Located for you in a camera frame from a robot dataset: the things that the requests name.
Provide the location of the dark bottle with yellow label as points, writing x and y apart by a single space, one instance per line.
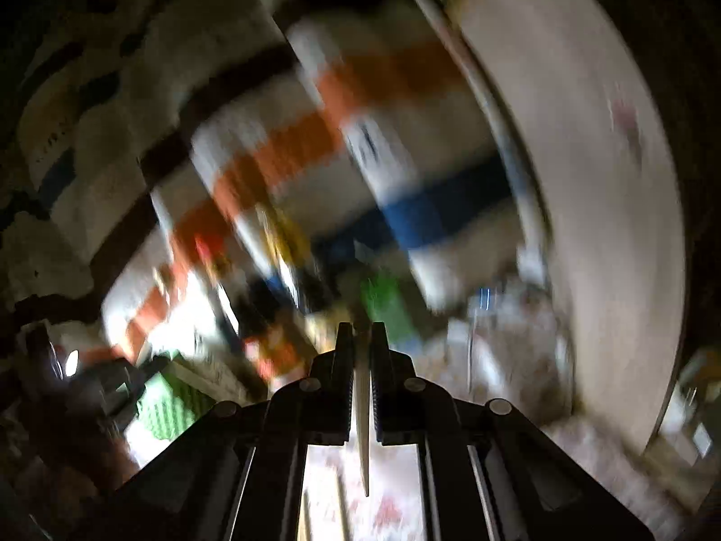
293 265

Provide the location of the strawberry printed tablecloth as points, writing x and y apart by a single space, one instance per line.
388 507

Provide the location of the green carton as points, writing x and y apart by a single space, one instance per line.
388 310

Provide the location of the dark bottle with red cap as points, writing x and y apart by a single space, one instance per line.
248 315

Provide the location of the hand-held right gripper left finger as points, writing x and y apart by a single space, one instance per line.
344 383

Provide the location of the green checkered board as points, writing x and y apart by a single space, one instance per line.
169 406

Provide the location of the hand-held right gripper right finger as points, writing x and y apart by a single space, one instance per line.
380 383

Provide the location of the striped cloth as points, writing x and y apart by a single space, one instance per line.
315 141

